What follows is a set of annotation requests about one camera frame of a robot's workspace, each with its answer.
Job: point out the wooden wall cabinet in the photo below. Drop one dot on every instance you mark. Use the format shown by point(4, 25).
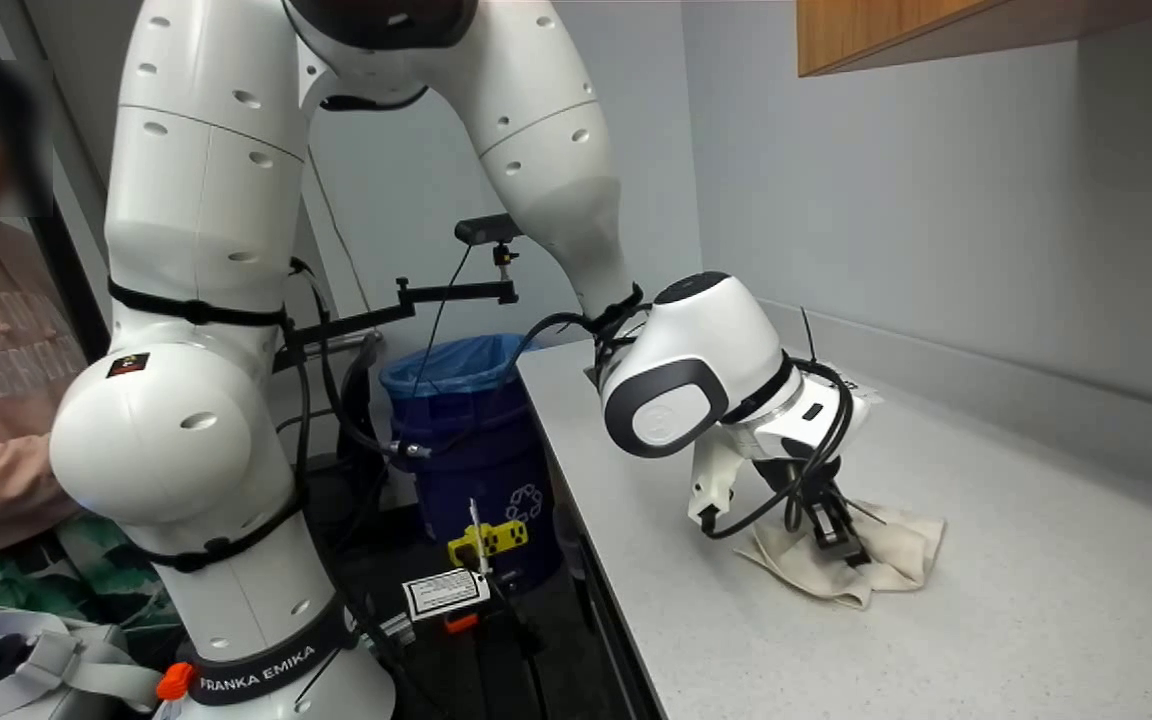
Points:
point(937, 25)

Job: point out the orange round knob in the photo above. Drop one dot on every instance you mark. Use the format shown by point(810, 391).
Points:
point(173, 682)

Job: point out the cream cloth towel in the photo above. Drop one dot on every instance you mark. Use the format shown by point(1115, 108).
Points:
point(901, 547)

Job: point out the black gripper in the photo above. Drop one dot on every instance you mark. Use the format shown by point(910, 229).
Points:
point(796, 483)

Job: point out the blue trash bin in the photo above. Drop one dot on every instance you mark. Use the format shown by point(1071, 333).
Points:
point(469, 442)

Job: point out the white label tag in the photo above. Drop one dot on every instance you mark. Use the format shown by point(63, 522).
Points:
point(446, 592)

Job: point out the green white bag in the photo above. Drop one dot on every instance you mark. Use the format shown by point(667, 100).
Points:
point(56, 585)

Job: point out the black diagonal pole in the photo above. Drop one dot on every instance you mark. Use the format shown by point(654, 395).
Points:
point(78, 281)

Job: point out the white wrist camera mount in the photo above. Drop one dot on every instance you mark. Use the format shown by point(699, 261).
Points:
point(718, 483)

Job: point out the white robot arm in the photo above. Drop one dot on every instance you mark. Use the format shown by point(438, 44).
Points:
point(200, 265)

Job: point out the yellow clamp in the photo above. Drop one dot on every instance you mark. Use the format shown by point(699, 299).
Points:
point(488, 541)

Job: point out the grey countertop backsplash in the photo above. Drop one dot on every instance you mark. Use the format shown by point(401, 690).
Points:
point(1001, 395)

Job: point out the black camera boom stand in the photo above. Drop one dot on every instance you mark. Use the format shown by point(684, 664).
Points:
point(443, 299)

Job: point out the small black boom camera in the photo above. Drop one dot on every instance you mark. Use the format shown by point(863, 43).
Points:
point(488, 229)

